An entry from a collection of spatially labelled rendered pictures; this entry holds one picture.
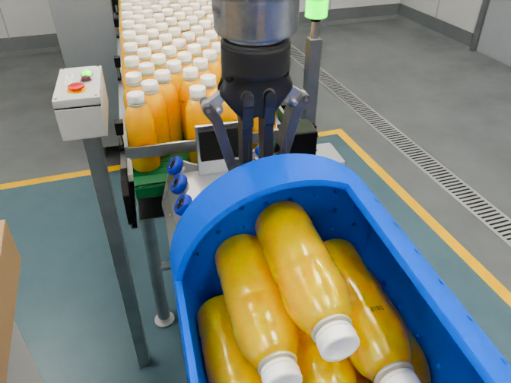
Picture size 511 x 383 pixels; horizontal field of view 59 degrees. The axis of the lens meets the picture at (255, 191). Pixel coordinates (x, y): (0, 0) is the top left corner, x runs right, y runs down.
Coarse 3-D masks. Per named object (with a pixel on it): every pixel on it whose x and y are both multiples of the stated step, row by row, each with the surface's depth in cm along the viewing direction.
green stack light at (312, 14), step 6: (306, 0) 126; (312, 0) 125; (324, 0) 125; (306, 6) 127; (312, 6) 126; (318, 6) 125; (324, 6) 126; (306, 12) 128; (312, 12) 126; (318, 12) 126; (324, 12) 127; (312, 18) 127; (318, 18) 127
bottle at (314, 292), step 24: (264, 216) 54; (288, 216) 52; (264, 240) 53; (288, 240) 49; (312, 240) 49; (288, 264) 47; (312, 264) 46; (336, 264) 48; (288, 288) 46; (312, 288) 44; (336, 288) 44; (288, 312) 46; (312, 312) 43; (336, 312) 43; (312, 336) 43
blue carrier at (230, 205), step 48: (240, 192) 49; (288, 192) 56; (336, 192) 58; (192, 240) 50; (384, 240) 44; (192, 288) 61; (384, 288) 60; (432, 288) 39; (192, 336) 54; (432, 336) 52; (480, 336) 36
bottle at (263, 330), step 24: (240, 240) 56; (216, 264) 56; (240, 264) 52; (264, 264) 53; (240, 288) 50; (264, 288) 49; (240, 312) 48; (264, 312) 47; (240, 336) 47; (264, 336) 45; (288, 336) 46; (264, 360) 44
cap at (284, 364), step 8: (272, 360) 44; (280, 360) 44; (288, 360) 44; (264, 368) 44; (272, 368) 43; (280, 368) 43; (288, 368) 43; (296, 368) 44; (264, 376) 44; (272, 376) 43; (280, 376) 43; (288, 376) 43; (296, 376) 43
